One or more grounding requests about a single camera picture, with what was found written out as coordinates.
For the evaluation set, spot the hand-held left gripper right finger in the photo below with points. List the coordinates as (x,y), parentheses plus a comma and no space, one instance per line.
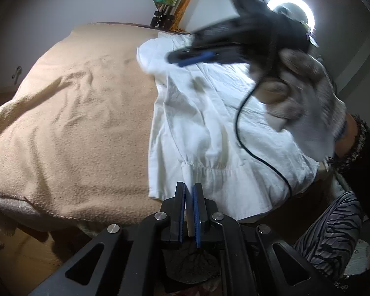
(198,219)

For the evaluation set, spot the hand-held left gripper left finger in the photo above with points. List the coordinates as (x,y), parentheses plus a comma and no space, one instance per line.
(181,212)

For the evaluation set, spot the white garment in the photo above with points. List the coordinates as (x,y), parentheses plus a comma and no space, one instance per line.
(203,123)

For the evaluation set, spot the person's right forearm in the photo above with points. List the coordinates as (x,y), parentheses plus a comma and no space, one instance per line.
(363,160)

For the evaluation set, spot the person's right hand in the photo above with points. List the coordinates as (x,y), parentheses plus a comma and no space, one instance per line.
(308,104)

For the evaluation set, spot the orange floral cloth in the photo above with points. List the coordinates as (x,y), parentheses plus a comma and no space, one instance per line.
(185,0)

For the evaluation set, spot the beige blanket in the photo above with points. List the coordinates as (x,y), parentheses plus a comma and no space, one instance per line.
(80,123)

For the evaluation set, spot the person's leg in striped pants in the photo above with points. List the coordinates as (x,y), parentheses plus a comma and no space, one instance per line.
(333,237)

